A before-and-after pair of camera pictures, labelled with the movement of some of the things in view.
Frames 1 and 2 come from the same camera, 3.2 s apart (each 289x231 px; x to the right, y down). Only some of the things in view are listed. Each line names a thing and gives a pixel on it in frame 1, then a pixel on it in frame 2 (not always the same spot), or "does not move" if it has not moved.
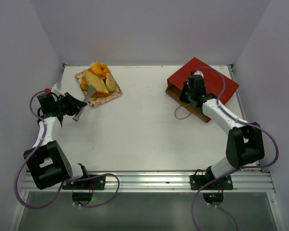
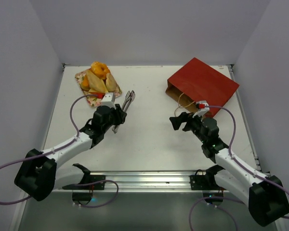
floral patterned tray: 94,101 does not move
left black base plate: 97,183 does not move
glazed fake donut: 100,68 does not move
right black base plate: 197,181 does not move
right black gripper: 184,91 to 189,123
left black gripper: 75,105 to 120,115
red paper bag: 217,84 does not move
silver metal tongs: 91,90 to 129,97
